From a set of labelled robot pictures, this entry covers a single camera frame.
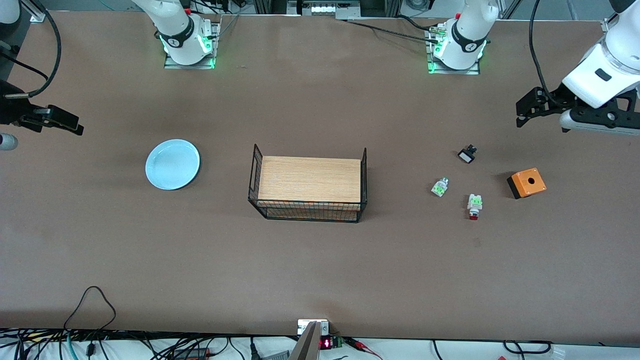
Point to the black white push button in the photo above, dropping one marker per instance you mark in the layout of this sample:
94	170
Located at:
466	156

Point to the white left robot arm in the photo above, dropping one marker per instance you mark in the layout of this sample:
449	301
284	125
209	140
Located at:
470	35

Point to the metal frame light unit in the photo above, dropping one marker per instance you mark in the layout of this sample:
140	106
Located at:
325	9

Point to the red clip lead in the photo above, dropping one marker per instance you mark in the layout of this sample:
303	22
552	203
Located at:
357	343

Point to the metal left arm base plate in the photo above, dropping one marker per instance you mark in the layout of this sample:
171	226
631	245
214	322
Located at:
472	72

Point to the red push button switch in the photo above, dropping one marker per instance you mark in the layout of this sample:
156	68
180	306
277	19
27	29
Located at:
474	204

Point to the black power adapter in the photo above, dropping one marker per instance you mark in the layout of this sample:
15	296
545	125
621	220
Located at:
192	353

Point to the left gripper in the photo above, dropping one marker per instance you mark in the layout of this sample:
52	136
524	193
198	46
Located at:
559	97

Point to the green push button switch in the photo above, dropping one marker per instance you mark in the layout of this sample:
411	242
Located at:
439	188

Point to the light blue plate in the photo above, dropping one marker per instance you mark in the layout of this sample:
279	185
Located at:
172	165

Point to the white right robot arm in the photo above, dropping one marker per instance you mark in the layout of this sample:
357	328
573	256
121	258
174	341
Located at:
180	35

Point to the orange button box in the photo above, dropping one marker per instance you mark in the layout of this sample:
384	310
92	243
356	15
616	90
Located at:
530	183

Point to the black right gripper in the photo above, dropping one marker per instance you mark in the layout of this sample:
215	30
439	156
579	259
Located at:
11	111

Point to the small metal bracket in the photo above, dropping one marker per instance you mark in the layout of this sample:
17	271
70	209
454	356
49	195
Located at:
302	327

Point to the aluminium corner bracket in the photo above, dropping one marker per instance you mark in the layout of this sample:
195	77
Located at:
610	26

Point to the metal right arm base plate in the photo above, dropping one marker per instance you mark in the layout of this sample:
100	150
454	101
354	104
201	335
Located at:
172	65

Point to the wooden board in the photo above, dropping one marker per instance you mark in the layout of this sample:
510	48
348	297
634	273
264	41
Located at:
310	180

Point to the aluminium frame profile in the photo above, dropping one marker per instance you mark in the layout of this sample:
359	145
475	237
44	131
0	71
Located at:
35	11

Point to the grey tapered post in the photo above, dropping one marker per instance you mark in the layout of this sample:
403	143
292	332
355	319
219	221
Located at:
307	347

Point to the red digit display module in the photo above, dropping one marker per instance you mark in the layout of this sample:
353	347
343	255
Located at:
326	343

